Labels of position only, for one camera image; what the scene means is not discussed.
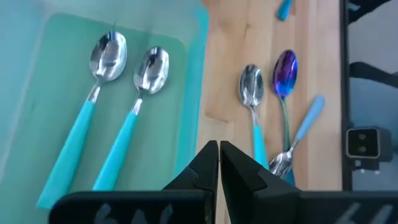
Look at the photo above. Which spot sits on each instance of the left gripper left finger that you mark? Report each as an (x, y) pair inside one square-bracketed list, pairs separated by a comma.
[(208, 174)]

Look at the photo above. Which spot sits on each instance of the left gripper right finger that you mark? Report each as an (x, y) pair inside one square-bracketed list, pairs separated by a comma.
[(242, 193)]

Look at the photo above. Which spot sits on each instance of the iridescent rainbow spoon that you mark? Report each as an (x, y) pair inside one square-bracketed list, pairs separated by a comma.
[(285, 71), (284, 9)]

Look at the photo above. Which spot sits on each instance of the translucent green plastic bin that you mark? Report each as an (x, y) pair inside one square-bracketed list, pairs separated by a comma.
[(31, 93)]

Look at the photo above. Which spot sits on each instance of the black table frame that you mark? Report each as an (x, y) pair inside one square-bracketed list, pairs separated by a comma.
[(345, 93)]

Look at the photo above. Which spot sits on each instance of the black table-level camera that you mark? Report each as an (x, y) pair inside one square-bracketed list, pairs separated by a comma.
[(362, 146)]

